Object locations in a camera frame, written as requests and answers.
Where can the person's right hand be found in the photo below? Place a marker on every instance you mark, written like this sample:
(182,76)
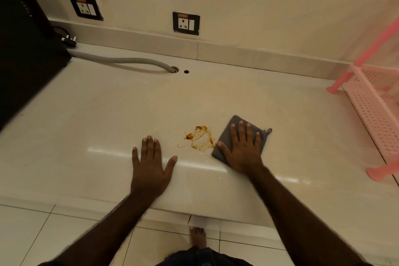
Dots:
(244,150)

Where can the person's right foot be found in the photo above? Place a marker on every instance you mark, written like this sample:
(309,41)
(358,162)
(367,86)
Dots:
(198,237)

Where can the person's dark shorts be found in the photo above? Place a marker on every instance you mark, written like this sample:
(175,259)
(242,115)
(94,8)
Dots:
(202,258)

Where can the brown stains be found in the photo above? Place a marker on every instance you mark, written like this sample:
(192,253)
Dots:
(201,139)

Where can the black appliance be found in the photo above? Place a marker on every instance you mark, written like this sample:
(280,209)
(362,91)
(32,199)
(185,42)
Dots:
(25,50)

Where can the person's left hand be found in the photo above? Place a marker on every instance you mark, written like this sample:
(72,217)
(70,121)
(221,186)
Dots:
(149,172)

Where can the pink plastic rack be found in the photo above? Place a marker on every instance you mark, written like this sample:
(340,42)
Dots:
(377,113)

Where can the white countertop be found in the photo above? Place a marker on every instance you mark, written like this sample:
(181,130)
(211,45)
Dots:
(109,113)

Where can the cream backsplash strip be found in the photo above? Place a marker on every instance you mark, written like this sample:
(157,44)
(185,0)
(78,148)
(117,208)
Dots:
(218,52)

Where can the person's left forearm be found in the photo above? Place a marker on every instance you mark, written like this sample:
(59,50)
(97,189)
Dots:
(106,231)

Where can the grey cloth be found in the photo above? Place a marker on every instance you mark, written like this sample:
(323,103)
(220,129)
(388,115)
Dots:
(223,138)

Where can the person's dark left sleeve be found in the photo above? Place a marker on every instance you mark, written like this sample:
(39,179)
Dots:
(50,264)

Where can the person's right forearm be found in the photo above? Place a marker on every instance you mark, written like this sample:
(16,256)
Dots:
(302,225)

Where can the black framed wall socket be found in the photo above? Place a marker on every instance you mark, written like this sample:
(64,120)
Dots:
(85,8)
(186,23)

